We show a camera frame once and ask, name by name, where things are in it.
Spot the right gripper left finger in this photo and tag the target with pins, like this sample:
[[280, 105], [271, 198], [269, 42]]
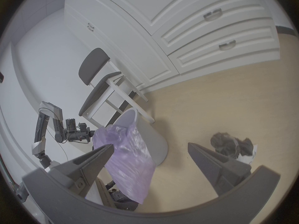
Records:
[[81, 171]]

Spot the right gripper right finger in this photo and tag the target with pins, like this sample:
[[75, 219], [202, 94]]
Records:
[[219, 171]]

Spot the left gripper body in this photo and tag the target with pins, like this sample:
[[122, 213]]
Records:
[[84, 136]]

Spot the black plastic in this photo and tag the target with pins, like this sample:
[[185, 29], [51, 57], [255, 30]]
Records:
[[224, 143]]

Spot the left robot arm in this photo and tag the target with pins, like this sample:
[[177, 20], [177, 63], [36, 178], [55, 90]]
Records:
[[41, 129]]

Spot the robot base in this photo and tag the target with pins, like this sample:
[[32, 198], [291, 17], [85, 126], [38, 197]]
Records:
[[93, 196]]

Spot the white trash bin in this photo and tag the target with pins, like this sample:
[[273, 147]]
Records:
[[151, 139]]

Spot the white chair with grey seat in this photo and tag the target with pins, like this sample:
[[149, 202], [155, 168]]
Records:
[[93, 64]]

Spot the white wardrobe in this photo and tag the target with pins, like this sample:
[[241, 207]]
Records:
[[163, 20]]

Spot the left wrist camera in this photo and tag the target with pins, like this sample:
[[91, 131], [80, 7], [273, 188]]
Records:
[[82, 126]]

